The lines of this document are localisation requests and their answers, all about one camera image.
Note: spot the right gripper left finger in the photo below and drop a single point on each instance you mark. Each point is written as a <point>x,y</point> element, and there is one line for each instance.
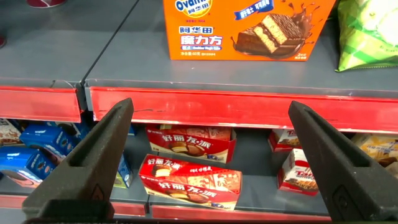
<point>88,165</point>

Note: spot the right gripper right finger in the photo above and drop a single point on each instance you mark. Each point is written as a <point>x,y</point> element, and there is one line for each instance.
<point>335,168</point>

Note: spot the grey shop shelf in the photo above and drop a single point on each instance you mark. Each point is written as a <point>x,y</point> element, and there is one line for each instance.
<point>217,102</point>

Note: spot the blue cookie box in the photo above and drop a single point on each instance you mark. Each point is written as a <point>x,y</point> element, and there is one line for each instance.
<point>46,140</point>
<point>124,174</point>
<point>23,166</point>
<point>76,129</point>

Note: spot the red white wafer box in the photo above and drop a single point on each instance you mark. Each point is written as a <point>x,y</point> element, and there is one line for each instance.
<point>283,140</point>
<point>297,174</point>

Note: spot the yellow snack pack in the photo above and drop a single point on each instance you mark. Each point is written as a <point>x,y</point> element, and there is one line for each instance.
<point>377,151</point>

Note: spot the brown white snack pack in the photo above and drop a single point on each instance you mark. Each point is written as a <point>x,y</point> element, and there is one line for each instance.
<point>8,132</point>

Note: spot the red chocolate pie box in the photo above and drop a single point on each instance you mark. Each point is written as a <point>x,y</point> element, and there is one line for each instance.
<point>191,143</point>
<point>189,182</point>

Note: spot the green snack bag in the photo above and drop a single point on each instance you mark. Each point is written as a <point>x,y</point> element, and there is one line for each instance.
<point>368,34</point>

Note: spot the orange chocolate wafer box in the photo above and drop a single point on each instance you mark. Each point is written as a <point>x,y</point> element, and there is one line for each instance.
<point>245,29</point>

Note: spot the red round container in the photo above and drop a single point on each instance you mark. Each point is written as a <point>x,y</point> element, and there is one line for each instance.
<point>45,2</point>

